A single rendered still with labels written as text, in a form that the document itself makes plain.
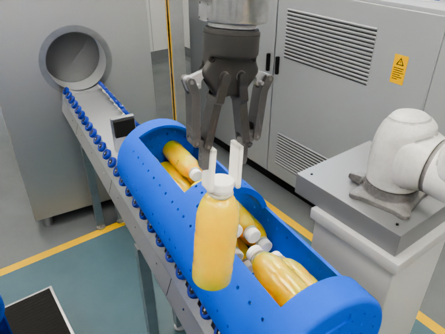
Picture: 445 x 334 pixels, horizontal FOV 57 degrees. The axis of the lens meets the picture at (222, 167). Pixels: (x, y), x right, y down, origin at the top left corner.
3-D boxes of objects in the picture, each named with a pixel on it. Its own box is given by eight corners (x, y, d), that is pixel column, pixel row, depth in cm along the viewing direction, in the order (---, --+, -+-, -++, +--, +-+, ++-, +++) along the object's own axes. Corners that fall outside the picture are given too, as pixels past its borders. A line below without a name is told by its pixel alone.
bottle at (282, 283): (293, 317, 74) (240, 255, 88) (299, 336, 79) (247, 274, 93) (322, 295, 76) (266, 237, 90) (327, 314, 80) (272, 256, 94)
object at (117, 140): (136, 144, 183) (132, 112, 175) (139, 148, 180) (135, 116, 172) (114, 150, 179) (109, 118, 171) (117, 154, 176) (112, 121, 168)
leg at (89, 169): (104, 223, 280) (88, 143, 247) (106, 228, 276) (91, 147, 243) (95, 226, 278) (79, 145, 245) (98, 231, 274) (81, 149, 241)
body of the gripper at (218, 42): (246, 22, 58) (241, 87, 62) (191, 21, 54) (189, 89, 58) (275, 29, 52) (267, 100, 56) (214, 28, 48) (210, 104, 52)
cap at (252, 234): (259, 230, 106) (263, 234, 104) (249, 241, 105) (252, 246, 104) (252, 224, 103) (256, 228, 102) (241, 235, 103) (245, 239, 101)
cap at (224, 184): (218, 199, 61) (219, 188, 60) (202, 187, 63) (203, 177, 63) (238, 191, 63) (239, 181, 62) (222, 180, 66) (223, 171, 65)
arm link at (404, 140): (383, 160, 132) (398, 95, 120) (439, 184, 120) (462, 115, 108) (353, 177, 123) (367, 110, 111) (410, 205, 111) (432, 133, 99)
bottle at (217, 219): (206, 299, 68) (216, 206, 59) (183, 273, 72) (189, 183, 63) (239, 281, 72) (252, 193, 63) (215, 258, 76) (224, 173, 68)
